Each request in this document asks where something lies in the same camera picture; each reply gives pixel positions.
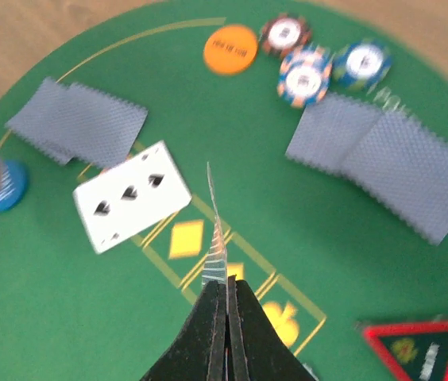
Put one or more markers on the blue small blind button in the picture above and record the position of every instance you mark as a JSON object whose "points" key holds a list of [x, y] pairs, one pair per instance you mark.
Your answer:
{"points": [[13, 185]]}

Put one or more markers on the round green poker mat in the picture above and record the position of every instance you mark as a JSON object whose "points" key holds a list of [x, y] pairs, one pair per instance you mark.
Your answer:
{"points": [[319, 252]]}

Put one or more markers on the three of spades card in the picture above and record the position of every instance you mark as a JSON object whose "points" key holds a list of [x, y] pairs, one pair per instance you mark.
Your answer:
{"points": [[131, 197]]}

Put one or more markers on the black red all-in triangle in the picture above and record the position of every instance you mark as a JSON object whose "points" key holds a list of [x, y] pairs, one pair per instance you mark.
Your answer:
{"points": [[410, 350]]}

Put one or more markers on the orange big blind button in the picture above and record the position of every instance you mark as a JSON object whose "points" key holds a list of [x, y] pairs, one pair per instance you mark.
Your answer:
{"points": [[231, 49]]}

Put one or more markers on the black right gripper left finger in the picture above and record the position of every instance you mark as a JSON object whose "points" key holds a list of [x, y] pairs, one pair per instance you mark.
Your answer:
{"points": [[198, 351]]}

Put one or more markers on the king of diamonds card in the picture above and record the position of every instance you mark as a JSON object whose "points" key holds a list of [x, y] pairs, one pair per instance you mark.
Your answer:
{"points": [[215, 265]]}

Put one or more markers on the dealt blue playing card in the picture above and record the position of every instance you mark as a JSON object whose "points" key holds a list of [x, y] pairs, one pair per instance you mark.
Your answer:
{"points": [[327, 131]]}

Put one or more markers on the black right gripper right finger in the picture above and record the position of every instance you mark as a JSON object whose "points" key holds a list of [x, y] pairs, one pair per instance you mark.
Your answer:
{"points": [[257, 352]]}

